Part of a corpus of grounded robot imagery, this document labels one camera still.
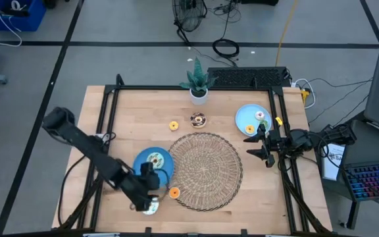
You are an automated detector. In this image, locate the black aluminium table frame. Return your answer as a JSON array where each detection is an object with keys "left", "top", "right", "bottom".
[{"left": 51, "top": 74, "right": 334, "bottom": 235}]

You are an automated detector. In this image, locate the large chocolate frosted donut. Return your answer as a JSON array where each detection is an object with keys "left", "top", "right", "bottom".
[{"left": 190, "top": 112, "right": 207, "bottom": 129}]

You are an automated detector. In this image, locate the rainbow backlit keyboard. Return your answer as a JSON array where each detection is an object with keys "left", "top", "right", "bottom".
[{"left": 343, "top": 159, "right": 379, "bottom": 202}]

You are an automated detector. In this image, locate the thin black floor cable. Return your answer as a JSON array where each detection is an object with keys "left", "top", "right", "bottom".
[{"left": 304, "top": 77, "right": 374, "bottom": 90}]

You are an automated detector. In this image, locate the white power cable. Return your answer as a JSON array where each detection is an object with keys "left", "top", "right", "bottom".
[{"left": 293, "top": 78, "right": 317, "bottom": 110}]

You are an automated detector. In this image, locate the round woven straw placemat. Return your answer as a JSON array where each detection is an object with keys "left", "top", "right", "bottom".
[{"left": 168, "top": 132, "right": 243, "bottom": 212}]

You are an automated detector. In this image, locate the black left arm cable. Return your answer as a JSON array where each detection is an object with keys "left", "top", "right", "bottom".
[{"left": 57, "top": 154, "right": 90, "bottom": 228}]

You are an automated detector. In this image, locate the yellow floor cable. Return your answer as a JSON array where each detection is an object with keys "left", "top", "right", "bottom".
[{"left": 274, "top": 0, "right": 299, "bottom": 66}]

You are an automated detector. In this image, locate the light blue plate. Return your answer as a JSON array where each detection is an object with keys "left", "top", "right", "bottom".
[{"left": 235, "top": 103, "right": 272, "bottom": 138}]

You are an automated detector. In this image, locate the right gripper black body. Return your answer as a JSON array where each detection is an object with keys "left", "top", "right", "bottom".
[{"left": 265, "top": 129, "right": 292, "bottom": 155}]

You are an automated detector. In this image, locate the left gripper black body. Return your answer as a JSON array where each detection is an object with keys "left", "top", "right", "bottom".
[{"left": 118, "top": 162, "right": 161, "bottom": 200}]

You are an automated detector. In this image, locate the dark blue plate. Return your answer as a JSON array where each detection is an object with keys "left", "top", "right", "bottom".
[{"left": 132, "top": 146, "right": 175, "bottom": 189}]

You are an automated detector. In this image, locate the dark desk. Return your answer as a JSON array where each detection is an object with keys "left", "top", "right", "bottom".
[{"left": 317, "top": 118, "right": 379, "bottom": 230}]

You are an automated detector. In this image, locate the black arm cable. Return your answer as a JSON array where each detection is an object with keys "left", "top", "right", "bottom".
[
  {"left": 57, "top": 154, "right": 90, "bottom": 228},
  {"left": 270, "top": 153, "right": 309, "bottom": 172}
]

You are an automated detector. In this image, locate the black floor fan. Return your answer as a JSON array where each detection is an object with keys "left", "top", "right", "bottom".
[{"left": 172, "top": 0, "right": 208, "bottom": 46}]

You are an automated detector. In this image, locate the black keyboard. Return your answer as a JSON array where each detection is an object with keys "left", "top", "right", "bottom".
[{"left": 207, "top": 66, "right": 291, "bottom": 88}]

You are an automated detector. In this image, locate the blue storage bin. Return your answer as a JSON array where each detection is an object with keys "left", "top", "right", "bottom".
[{"left": 0, "top": 0, "right": 47, "bottom": 32}]

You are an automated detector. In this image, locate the large white blue donut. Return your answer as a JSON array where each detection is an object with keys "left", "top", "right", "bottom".
[{"left": 142, "top": 196, "right": 161, "bottom": 216}]

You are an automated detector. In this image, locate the white printed paper sheet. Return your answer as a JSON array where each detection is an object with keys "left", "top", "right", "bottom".
[{"left": 321, "top": 142, "right": 346, "bottom": 182}]

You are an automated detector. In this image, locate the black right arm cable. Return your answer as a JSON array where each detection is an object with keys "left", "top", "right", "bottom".
[{"left": 270, "top": 153, "right": 309, "bottom": 172}]

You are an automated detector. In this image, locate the snake plant in white pot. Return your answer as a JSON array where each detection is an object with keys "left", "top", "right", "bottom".
[{"left": 178, "top": 57, "right": 218, "bottom": 106}]

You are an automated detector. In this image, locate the coiled black floor cable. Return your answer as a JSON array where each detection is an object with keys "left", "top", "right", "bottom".
[{"left": 212, "top": 38, "right": 240, "bottom": 59}]

